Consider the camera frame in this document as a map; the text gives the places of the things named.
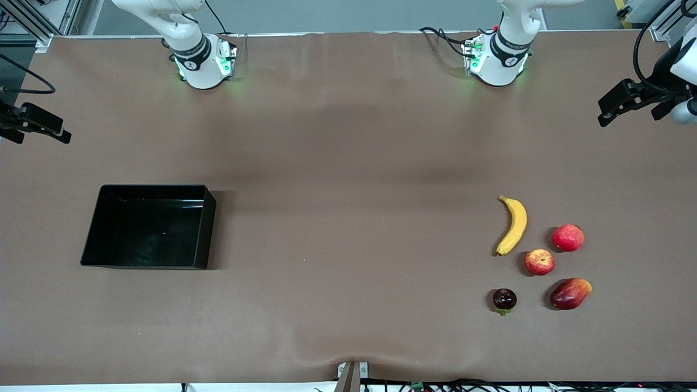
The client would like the black plastic box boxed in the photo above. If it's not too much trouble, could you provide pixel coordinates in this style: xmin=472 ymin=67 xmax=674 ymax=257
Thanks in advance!
xmin=80 ymin=184 xmax=217 ymax=271

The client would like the yellow banana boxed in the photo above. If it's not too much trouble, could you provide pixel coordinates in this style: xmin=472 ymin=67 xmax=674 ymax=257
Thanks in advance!
xmin=496 ymin=195 xmax=528 ymax=256

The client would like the aluminium profile frame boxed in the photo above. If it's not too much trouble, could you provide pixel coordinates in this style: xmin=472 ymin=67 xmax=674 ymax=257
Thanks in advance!
xmin=650 ymin=0 xmax=697 ymax=43
xmin=0 ymin=0 xmax=83 ymax=53

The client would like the black arm base cable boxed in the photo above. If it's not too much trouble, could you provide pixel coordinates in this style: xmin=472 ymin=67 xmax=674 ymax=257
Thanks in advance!
xmin=204 ymin=0 xmax=230 ymax=36
xmin=419 ymin=26 xmax=470 ymax=58

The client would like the dark purple mangosteen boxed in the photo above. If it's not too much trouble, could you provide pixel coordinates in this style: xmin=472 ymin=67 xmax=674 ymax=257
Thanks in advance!
xmin=492 ymin=288 xmax=518 ymax=317

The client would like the red yellow striped apple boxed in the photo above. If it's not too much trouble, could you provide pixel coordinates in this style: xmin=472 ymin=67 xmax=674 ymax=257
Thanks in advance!
xmin=524 ymin=249 xmax=556 ymax=277

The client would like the plain red round fruit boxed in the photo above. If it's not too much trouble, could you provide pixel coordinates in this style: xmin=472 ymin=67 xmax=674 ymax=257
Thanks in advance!
xmin=551 ymin=224 xmax=585 ymax=253

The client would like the brown table cover mat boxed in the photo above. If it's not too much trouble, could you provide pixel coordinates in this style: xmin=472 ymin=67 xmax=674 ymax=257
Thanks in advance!
xmin=0 ymin=30 xmax=697 ymax=385

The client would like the red orange mango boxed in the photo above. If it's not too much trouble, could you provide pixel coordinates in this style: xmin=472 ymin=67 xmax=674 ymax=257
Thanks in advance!
xmin=549 ymin=278 xmax=593 ymax=311

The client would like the black left arm base cable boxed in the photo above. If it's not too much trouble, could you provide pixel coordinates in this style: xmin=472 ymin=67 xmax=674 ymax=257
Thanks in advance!
xmin=419 ymin=26 xmax=470 ymax=58

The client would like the metal clamp bracket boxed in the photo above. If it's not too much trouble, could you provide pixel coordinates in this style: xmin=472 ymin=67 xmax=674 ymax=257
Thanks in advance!
xmin=333 ymin=361 xmax=370 ymax=392

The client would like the black right arm base cable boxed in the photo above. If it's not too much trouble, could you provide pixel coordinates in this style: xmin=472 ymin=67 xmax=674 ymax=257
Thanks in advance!
xmin=204 ymin=0 xmax=230 ymax=36

